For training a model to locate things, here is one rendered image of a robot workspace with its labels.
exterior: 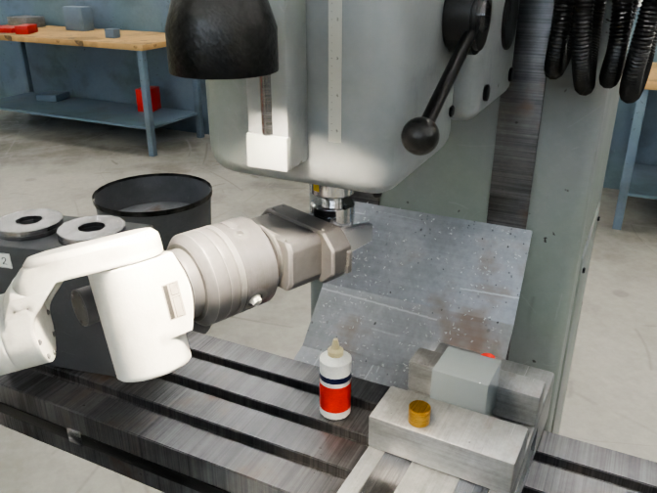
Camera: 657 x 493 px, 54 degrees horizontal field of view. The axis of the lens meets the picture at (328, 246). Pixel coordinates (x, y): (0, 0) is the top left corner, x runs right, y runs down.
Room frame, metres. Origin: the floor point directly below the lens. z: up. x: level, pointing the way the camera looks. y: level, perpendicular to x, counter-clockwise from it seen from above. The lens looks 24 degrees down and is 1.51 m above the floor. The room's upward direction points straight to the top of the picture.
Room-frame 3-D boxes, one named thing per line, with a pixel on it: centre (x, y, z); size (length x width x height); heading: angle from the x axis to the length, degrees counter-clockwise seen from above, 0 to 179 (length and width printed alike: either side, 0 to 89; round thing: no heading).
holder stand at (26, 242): (0.84, 0.37, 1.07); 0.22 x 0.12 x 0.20; 75
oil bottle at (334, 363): (0.68, -0.01, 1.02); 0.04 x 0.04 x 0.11
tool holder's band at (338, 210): (0.65, 0.00, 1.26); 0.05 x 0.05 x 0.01
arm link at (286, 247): (0.58, 0.06, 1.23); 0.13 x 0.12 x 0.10; 43
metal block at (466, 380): (0.58, -0.15, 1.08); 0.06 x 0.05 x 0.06; 62
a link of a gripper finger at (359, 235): (0.62, -0.03, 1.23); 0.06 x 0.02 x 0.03; 133
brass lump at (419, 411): (0.53, -0.09, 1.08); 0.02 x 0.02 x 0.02
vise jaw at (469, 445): (0.53, -0.12, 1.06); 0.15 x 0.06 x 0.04; 62
